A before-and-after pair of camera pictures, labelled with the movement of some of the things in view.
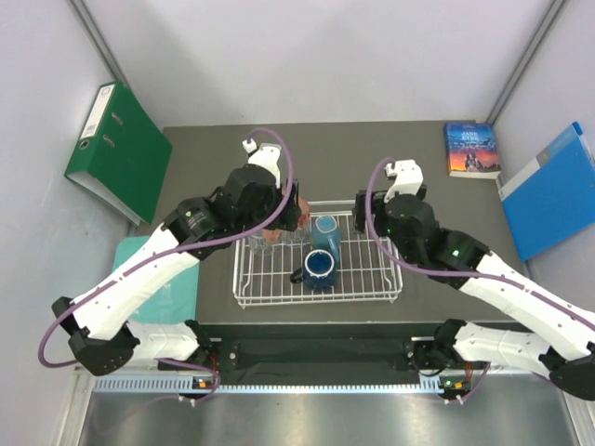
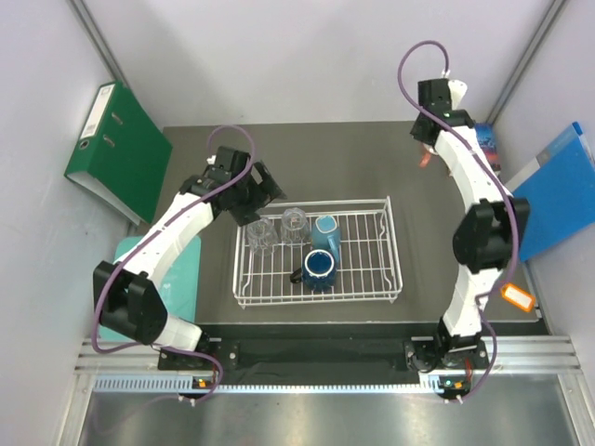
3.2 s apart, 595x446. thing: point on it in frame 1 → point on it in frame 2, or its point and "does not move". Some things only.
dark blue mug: (318, 270) does not move
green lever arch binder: (121, 155) does not move
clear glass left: (266, 242) does not move
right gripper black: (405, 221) → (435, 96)
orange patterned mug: (304, 217) → (425, 159)
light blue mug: (326, 235) does not move
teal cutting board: (177, 303) does not move
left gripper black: (290, 221) → (264, 191)
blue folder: (554, 198) does not move
